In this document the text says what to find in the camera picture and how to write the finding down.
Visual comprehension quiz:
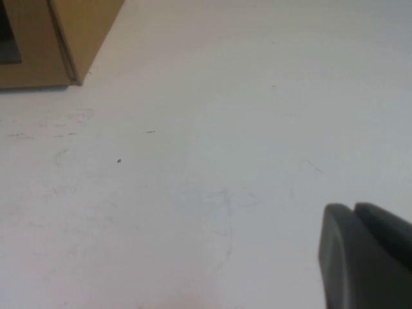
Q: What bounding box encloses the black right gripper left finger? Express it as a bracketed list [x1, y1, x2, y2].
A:
[317, 203, 412, 309]

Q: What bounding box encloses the brown cardboard shoe box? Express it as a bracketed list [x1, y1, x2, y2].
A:
[0, 0, 126, 90]

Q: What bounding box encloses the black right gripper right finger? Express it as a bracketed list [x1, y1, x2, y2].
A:
[353, 201, 412, 274]

